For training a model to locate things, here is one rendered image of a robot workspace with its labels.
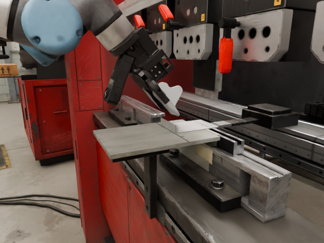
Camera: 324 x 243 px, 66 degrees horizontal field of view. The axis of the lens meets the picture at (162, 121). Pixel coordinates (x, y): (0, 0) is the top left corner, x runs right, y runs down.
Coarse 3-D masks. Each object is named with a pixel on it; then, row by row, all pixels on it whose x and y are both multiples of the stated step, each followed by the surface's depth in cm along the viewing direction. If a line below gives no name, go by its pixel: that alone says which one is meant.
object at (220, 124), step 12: (252, 108) 76; (264, 108) 72; (276, 108) 72; (288, 108) 72; (228, 120) 71; (240, 120) 71; (252, 120) 71; (264, 120) 71; (276, 120) 69; (288, 120) 71
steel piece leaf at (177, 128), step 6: (162, 120) 66; (168, 126) 64; (174, 126) 61; (180, 126) 66; (186, 126) 66; (192, 126) 66; (198, 126) 66; (204, 126) 66; (174, 132) 61; (180, 132) 61
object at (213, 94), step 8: (200, 64) 64; (208, 64) 61; (216, 64) 58; (200, 72) 64; (208, 72) 61; (216, 72) 59; (200, 80) 65; (208, 80) 61; (216, 80) 59; (200, 88) 66; (208, 88) 62; (216, 88) 60; (208, 96) 64; (216, 96) 61
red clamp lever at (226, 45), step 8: (224, 24) 43; (232, 24) 44; (240, 24) 45; (224, 32) 45; (224, 40) 44; (232, 40) 45; (224, 48) 45; (232, 48) 45; (224, 56) 45; (224, 64) 45; (224, 72) 46
